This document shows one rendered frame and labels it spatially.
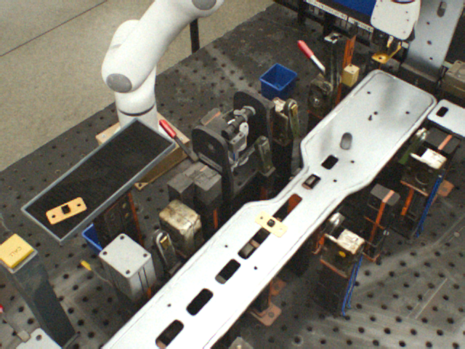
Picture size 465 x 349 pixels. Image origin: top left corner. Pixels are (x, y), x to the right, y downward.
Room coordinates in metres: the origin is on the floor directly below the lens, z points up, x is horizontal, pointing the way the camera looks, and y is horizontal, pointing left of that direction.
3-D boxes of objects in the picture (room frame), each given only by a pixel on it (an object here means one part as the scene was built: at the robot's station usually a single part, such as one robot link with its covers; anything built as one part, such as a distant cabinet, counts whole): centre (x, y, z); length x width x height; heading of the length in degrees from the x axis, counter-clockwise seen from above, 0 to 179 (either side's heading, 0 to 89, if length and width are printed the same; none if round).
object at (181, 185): (0.91, 0.13, 0.90); 0.05 x 0.05 x 0.40; 49
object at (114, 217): (0.89, 0.30, 0.92); 0.10 x 0.08 x 0.45; 139
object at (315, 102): (1.30, -0.28, 0.88); 0.07 x 0.06 x 0.35; 49
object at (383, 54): (1.20, -0.40, 1.25); 0.08 x 0.04 x 0.01; 139
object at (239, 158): (1.05, -0.01, 0.94); 0.18 x 0.13 x 0.49; 139
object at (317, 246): (0.98, -0.22, 0.84); 0.12 x 0.05 x 0.29; 49
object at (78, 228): (0.89, 0.30, 1.16); 0.37 x 0.14 x 0.02; 139
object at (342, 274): (0.77, -0.27, 0.87); 0.12 x 0.09 x 0.35; 49
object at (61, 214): (0.79, 0.37, 1.17); 0.08 x 0.04 x 0.01; 119
